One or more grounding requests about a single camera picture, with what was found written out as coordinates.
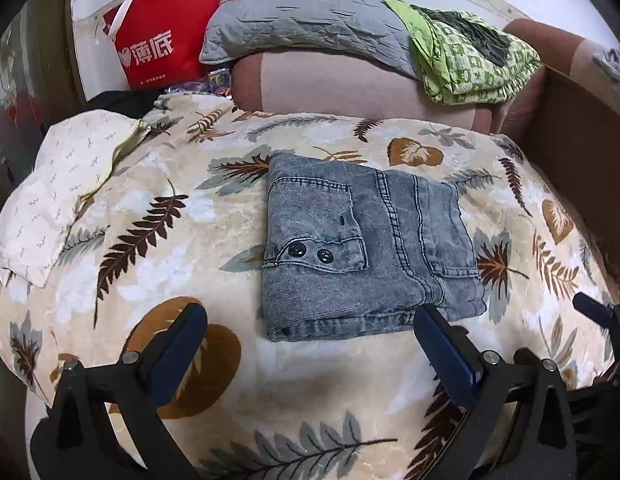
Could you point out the grey-blue denim pants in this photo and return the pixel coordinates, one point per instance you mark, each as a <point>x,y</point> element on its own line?
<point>354,251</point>

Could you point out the pink-brown bed sheet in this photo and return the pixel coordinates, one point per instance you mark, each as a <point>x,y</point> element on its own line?
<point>296,81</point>

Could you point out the dark grey folded garment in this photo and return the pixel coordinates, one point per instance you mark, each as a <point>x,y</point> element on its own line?
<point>493,46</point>

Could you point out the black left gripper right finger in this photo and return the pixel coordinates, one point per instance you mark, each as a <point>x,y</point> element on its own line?
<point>516,421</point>

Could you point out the white twig-print pillow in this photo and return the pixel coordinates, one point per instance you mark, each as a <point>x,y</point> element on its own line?
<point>75,159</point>

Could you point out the grey quilted pillow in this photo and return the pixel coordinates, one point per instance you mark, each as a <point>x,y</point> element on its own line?
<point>362,28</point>

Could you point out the green patterned folded cloth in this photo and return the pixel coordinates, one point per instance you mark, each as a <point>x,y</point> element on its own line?
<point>453,72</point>

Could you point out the red shopping bag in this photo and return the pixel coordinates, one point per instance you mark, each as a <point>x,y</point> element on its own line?
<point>158,42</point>

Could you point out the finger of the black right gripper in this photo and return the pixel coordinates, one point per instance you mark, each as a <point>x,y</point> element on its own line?
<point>608,318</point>

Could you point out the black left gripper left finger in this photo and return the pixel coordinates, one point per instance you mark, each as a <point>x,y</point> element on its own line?
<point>104,423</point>

